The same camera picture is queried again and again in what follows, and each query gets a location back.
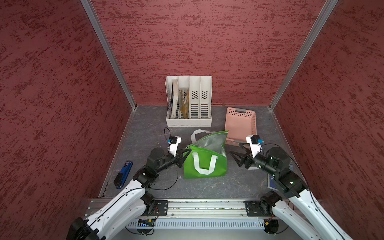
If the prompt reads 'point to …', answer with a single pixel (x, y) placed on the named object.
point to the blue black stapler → (120, 180)
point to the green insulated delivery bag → (207, 158)
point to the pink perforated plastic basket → (240, 123)
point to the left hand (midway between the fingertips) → (189, 152)
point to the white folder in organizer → (174, 98)
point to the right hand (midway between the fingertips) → (233, 151)
